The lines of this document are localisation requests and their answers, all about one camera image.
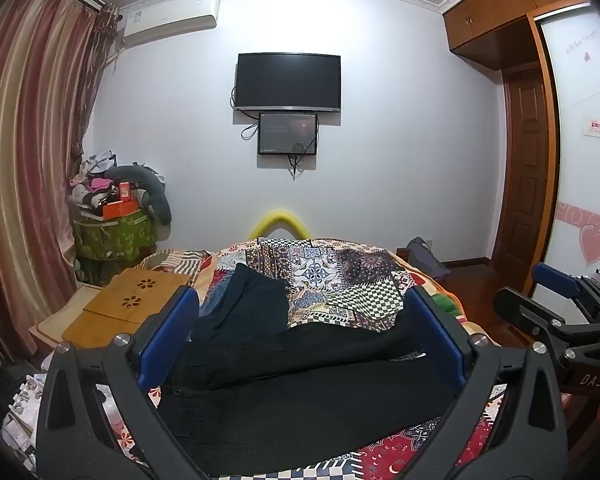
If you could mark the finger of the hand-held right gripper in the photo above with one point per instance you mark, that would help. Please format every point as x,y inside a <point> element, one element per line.
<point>557,280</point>
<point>530,315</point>

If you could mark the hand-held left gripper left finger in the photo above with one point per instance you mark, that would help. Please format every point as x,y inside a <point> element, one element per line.
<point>172,330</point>

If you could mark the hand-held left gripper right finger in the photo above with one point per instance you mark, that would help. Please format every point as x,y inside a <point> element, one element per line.
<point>432,330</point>

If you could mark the black pants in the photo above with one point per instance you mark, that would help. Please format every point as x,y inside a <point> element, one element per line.
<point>305,400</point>

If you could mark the folded dark navy pants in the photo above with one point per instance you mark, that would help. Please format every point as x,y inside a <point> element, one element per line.
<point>250,300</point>

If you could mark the orange green fleece blanket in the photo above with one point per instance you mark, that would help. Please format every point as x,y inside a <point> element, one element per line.
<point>437,300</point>

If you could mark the blue jeans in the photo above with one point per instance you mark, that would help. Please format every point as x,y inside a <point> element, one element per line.
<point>214,300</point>

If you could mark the bamboo lap desk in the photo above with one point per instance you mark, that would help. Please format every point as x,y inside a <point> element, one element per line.
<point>125,305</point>

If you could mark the striped bedding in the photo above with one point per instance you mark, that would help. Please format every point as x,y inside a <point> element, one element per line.
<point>172,260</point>

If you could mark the grey bag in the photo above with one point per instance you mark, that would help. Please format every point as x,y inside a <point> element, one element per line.
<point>425,257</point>

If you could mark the patchwork printed blanket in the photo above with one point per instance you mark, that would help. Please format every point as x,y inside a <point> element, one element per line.
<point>340,280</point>

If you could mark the white floral bed sheet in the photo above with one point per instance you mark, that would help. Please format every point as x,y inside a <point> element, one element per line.
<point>125,427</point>

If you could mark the green fabric storage box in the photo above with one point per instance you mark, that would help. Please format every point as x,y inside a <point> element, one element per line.
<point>115,237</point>

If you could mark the white heart-print wardrobe door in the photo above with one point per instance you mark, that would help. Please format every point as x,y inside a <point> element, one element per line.
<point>587,175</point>

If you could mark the brown wooden door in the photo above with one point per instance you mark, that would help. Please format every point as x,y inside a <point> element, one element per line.
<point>525,175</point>

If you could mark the light wooden side table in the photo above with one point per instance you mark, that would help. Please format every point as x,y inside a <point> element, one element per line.
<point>50,325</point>

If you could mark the orange flat box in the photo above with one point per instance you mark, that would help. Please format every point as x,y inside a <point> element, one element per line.
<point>120,210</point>

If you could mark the grey plush pillow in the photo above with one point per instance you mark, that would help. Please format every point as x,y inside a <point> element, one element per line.
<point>155,195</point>

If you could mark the small red box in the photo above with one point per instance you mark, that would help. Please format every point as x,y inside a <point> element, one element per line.
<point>125,190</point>

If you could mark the yellow bed footboard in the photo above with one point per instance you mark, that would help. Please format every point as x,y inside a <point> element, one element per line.
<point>279,220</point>

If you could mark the paper note sticker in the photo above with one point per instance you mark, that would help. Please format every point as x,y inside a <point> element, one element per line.
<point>594,127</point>

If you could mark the pile of clothes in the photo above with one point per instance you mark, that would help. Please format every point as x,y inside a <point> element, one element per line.
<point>92,185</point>

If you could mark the striped pink curtain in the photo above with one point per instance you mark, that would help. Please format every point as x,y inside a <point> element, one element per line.
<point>25,160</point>

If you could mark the wooden overhead cabinet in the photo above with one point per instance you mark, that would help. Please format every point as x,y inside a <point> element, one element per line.
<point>500,15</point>

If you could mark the white air conditioner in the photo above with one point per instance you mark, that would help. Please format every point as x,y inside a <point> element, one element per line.
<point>170,17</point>

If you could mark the small black wall monitor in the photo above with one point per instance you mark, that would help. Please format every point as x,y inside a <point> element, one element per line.
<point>287,133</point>

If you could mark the black wall television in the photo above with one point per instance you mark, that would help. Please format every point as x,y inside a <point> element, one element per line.
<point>287,81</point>

